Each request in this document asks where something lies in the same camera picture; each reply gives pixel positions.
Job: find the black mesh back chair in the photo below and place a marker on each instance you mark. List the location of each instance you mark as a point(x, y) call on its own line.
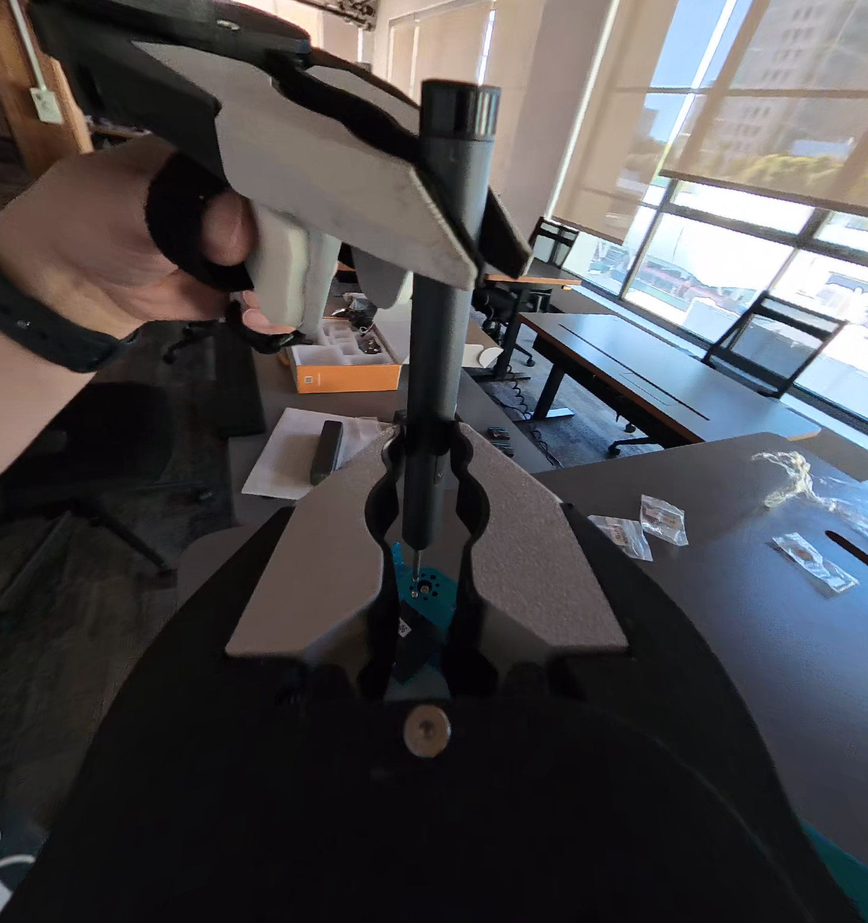
point(744, 371)
point(556, 241)

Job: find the dark grey electric screwdriver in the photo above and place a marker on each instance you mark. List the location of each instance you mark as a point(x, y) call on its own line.
point(441, 346)

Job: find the white switch box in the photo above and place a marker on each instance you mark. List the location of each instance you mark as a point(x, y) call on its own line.
point(47, 106)

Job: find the dark desk wooden edge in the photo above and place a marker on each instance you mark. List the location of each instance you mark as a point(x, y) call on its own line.
point(621, 360)
point(542, 274)

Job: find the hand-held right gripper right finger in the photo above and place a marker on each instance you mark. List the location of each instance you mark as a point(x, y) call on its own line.
point(535, 577)

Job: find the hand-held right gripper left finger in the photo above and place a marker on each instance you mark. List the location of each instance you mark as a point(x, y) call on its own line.
point(311, 577)

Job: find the orange white cardboard box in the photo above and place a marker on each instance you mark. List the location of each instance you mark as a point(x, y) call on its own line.
point(347, 378)

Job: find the black wristband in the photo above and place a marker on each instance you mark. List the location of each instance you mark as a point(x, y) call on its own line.
point(37, 324)

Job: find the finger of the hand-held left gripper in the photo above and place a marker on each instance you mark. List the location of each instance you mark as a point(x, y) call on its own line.
point(365, 94)
point(318, 166)

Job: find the crumpled clear plastic wrap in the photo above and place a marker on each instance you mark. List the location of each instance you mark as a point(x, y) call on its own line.
point(794, 476)

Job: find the black rectangular case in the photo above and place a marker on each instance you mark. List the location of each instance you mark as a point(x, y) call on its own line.
point(326, 454)

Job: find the small clear screw bag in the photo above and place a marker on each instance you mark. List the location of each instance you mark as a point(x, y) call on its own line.
point(812, 562)
point(625, 537)
point(665, 519)

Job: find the beige roller blind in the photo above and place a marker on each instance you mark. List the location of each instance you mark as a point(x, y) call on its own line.
point(765, 158)
point(607, 144)

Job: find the large window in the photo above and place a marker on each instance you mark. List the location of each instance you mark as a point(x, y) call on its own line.
point(729, 274)

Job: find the person's left hand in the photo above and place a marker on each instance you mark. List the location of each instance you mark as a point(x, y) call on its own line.
point(81, 238)

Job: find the wooden pillar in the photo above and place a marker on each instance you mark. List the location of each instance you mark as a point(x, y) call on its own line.
point(16, 108)

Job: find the blue toy robot arm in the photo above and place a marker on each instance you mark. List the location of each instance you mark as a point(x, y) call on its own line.
point(434, 588)

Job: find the grey desk orange edge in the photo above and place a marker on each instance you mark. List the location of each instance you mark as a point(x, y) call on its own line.
point(492, 411)

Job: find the white paper sheet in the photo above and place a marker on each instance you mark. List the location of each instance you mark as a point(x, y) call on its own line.
point(282, 454)

